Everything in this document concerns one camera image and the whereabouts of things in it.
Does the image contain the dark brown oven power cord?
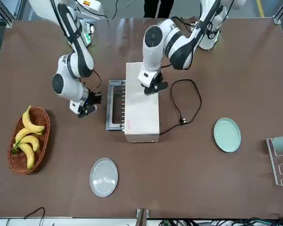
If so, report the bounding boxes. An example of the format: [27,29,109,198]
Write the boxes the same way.
[159,79,202,137]

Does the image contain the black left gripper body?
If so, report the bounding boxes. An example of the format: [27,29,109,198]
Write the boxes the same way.
[150,72,165,88]

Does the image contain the yellow banana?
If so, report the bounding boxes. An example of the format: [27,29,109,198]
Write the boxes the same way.
[14,143,35,170]
[18,135,40,153]
[14,128,44,144]
[22,105,46,134]

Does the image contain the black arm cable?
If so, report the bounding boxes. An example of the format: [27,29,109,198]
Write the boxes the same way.
[50,0,109,95]
[171,0,236,40]

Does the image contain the aluminium frame post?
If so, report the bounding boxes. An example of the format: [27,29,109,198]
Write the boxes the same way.
[136,208,150,226]

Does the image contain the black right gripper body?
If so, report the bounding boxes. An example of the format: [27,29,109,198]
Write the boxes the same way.
[78,90,97,118]

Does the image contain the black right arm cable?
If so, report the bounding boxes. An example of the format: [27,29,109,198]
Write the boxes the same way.
[50,0,109,95]

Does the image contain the white oven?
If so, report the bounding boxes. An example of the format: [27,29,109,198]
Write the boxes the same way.
[124,62,160,144]

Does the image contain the mint green plate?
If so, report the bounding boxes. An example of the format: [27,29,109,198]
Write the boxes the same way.
[213,117,242,153]

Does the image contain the tangled black background cables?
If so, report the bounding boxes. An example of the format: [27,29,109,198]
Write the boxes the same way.
[160,213,283,226]

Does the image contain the brown wicker basket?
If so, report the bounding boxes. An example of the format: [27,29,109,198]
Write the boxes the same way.
[7,107,50,175]

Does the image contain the glass oven door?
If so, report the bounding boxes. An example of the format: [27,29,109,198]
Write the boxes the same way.
[105,80,127,131]

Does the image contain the grey plate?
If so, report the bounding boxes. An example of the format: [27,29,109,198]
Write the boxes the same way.
[89,157,119,198]

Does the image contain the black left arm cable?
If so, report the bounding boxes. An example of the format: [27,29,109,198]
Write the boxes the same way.
[171,0,236,40]

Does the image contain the white wire cup rack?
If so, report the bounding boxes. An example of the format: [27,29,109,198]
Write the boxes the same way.
[266,137,283,186]

